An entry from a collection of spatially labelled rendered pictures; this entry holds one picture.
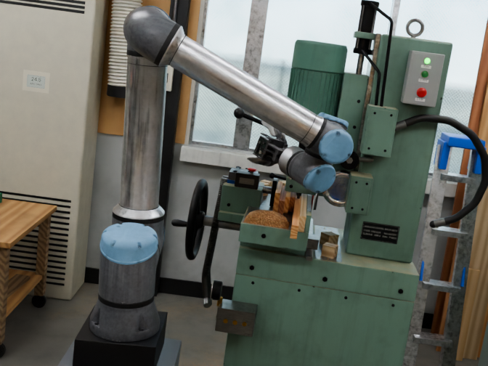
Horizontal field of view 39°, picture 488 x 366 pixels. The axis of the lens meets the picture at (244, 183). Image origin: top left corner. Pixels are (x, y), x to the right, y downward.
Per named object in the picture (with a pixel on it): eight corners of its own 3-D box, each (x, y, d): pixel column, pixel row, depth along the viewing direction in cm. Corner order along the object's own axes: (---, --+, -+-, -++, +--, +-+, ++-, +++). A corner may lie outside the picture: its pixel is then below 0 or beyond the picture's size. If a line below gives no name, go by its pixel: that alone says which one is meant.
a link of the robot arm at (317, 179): (343, 165, 192) (330, 198, 195) (316, 150, 202) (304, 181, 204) (319, 160, 187) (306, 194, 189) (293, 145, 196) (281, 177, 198)
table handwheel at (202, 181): (192, 249, 256) (201, 173, 253) (244, 257, 255) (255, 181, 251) (177, 267, 228) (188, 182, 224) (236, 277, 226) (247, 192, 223)
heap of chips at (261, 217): (246, 215, 218) (247, 204, 217) (289, 222, 217) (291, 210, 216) (243, 222, 209) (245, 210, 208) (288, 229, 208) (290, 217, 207)
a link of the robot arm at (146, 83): (104, 274, 193) (117, 2, 174) (115, 253, 210) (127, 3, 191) (158, 279, 194) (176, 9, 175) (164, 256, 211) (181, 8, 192)
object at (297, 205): (295, 197, 253) (296, 187, 253) (300, 198, 253) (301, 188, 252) (290, 238, 199) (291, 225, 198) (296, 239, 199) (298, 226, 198)
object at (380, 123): (359, 149, 219) (367, 103, 216) (387, 154, 218) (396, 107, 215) (361, 153, 210) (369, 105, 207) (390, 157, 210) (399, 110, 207)
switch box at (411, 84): (400, 102, 215) (409, 50, 211) (432, 106, 214) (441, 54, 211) (402, 103, 209) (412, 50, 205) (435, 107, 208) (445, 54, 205)
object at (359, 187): (343, 205, 223) (349, 170, 220) (365, 209, 222) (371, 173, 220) (345, 213, 213) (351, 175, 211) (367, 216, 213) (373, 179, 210)
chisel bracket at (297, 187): (284, 191, 239) (287, 167, 237) (324, 197, 237) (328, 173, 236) (283, 195, 231) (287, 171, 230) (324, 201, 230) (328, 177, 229)
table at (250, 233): (231, 196, 269) (233, 181, 268) (307, 208, 267) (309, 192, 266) (208, 237, 210) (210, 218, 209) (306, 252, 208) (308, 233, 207)
